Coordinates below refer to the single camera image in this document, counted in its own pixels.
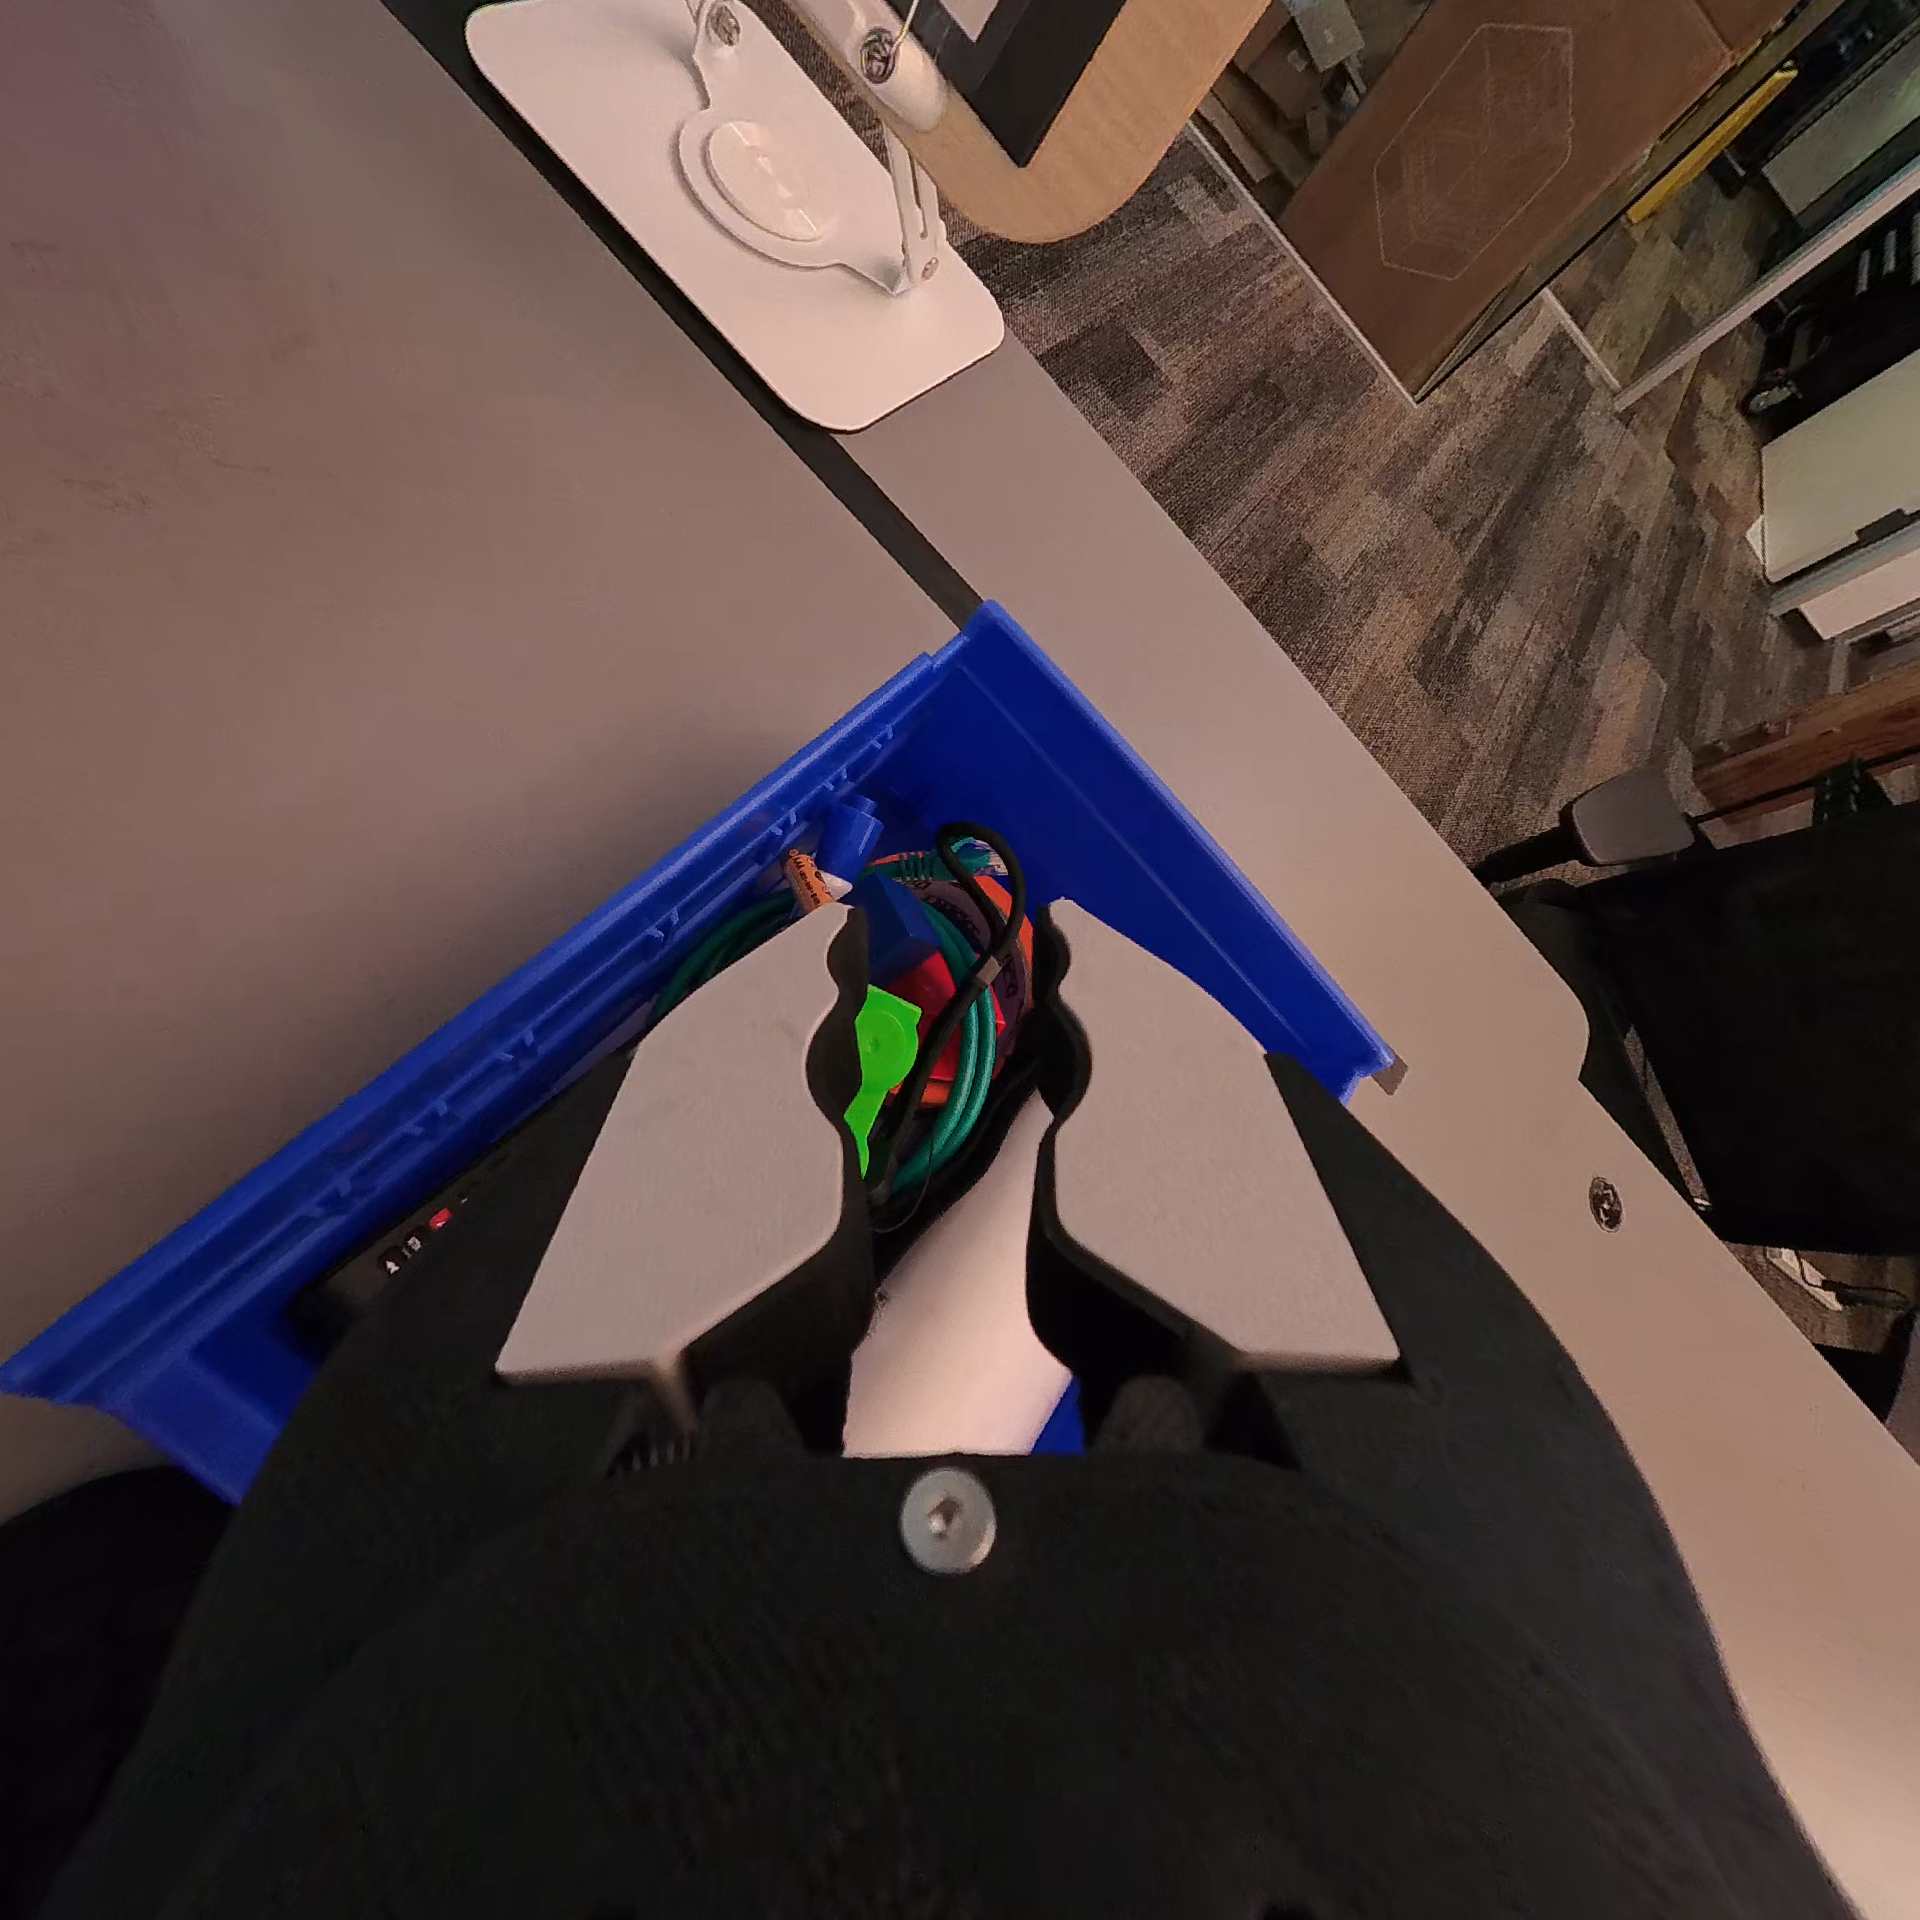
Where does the cardboard box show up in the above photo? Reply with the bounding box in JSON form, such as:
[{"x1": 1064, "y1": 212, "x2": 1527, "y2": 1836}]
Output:
[{"x1": 1276, "y1": 0, "x2": 1801, "y2": 400}]

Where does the white tablet stand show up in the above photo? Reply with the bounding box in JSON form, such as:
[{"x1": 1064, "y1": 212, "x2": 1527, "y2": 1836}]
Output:
[{"x1": 464, "y1": 0, "x2": 1007, "y2": 434}]

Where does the small blue block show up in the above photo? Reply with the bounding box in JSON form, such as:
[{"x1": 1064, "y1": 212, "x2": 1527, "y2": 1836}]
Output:
[{"x1": 853, "y1": 873, "x2": 941, "y2": 982}]

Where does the white door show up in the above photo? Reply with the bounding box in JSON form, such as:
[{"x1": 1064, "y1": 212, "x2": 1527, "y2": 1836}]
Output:
[{"x1": 1756, "y1": 352, "x2": 1920, "y2": 647}]

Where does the blue plastic bin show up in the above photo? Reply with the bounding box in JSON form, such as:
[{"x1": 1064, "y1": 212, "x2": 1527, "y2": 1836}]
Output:
[{"x1": 0, "y1": 600, "x2": 1396, "y2": 1503}]

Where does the black cable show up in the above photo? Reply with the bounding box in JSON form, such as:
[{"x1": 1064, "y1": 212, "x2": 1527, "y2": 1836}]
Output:
[{"x1": 870, "y1": 823, "x2": 1037, "y2": 1203}]

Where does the green flat plastic piece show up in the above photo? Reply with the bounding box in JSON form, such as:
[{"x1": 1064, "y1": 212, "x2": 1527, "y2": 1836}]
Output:
[{"x1": 843, "y1": 984, "x2": 925, "y2": 1179}]

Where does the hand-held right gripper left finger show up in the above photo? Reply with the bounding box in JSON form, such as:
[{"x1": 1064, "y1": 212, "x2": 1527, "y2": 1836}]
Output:
[{"x1": 492, "y1": 904, "x2": 880, "y2": 1454}]

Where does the black oblong object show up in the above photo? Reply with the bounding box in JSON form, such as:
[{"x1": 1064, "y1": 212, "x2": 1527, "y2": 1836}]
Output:
[{"x1": 288, "y1": 1148, "x2": 519, "y2": 1337}]

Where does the orange round object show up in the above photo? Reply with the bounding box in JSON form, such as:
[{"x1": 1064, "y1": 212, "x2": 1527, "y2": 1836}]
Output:
[{"x1": 862, "y1": 856, "x2": 1037, "y2": 1113}]

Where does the bundle of cables in bin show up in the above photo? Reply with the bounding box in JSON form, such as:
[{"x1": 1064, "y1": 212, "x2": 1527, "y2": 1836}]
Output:
[{"x1": 651, "y1": 840, "x2": 1007, "y2": 1186}]

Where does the white tube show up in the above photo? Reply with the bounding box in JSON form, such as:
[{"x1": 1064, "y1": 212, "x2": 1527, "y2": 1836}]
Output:
[{"x1": 843, "y1": 1118, "x2": 1073, "y2": 1460}]

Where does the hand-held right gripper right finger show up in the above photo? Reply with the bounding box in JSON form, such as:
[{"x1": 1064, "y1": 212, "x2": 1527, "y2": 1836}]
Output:
[{"x1": 1023, "y1": 896, "x2": 1408, "y2": 1444}]

